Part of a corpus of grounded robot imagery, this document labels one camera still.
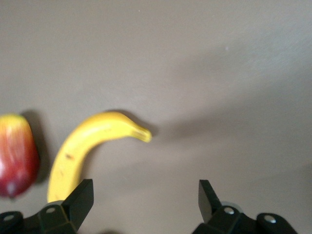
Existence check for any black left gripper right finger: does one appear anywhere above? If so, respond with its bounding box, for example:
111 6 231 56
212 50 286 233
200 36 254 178
192 179 297 234

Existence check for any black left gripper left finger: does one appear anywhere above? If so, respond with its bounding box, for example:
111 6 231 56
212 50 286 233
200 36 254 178
0 178 95 234

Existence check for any red yellow mango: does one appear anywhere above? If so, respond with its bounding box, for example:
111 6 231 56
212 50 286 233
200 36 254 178
0 113 40 199

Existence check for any yellow banana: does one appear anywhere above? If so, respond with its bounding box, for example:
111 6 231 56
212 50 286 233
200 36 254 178
46 111 153 204

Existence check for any brown table cover mat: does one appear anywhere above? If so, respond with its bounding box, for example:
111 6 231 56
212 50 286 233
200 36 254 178
0 0 312 234

